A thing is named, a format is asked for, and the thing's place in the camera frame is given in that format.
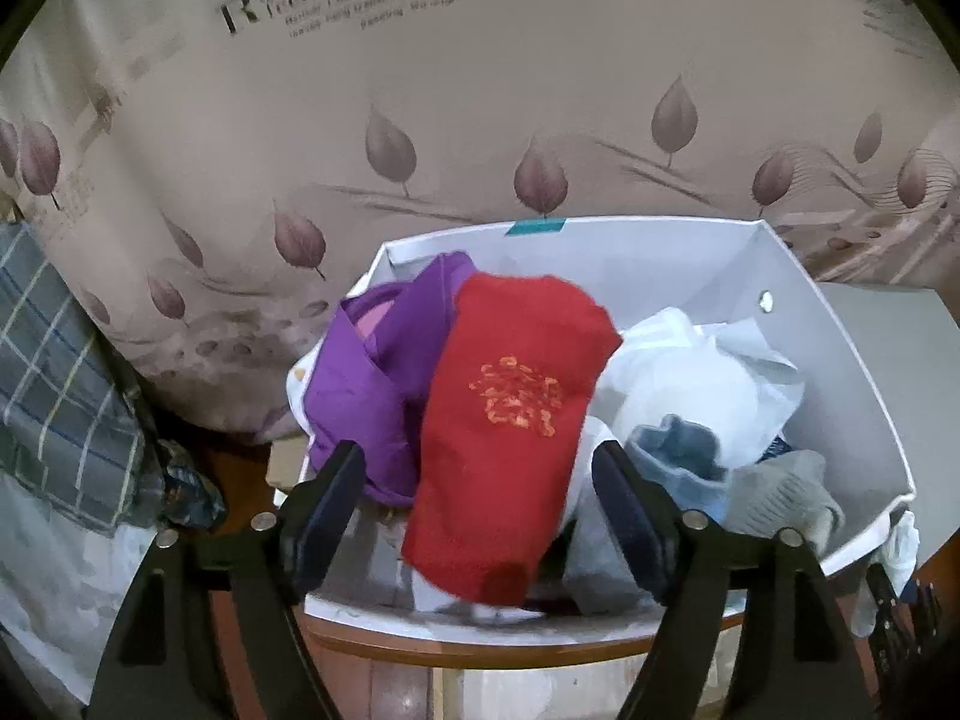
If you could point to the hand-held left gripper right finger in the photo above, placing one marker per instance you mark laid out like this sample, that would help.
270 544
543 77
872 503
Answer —
630 517

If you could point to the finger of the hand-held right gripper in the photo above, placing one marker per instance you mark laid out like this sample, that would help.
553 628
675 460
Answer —
885 607
926 615

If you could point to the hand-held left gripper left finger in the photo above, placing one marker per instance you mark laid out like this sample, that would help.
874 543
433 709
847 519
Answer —
330 517

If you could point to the white sock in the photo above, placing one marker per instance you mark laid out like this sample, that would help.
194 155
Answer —
900 544

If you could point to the light blue sock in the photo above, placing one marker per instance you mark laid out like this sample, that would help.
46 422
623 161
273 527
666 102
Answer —
675 457

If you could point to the purple bra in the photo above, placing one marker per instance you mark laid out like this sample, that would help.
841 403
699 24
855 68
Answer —
360 390

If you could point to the white cloth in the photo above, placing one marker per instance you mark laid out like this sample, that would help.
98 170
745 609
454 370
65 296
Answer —
675 382

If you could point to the red sock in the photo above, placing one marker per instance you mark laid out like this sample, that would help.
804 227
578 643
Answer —
495 465

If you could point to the grey sock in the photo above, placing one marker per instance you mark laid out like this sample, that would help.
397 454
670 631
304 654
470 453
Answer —
780 495

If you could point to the wooden drawer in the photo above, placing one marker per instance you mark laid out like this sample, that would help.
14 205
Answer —
600 694

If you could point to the dark patterned cloth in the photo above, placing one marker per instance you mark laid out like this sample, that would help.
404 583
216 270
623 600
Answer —
191 484

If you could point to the wooden nightstand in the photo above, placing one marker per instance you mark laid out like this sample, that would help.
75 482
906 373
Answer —
525 652

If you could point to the white floral sheet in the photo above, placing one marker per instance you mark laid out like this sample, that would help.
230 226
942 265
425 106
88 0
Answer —
60 577

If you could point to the grey plaid cloth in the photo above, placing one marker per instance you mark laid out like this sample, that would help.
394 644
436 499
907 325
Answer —
60 390

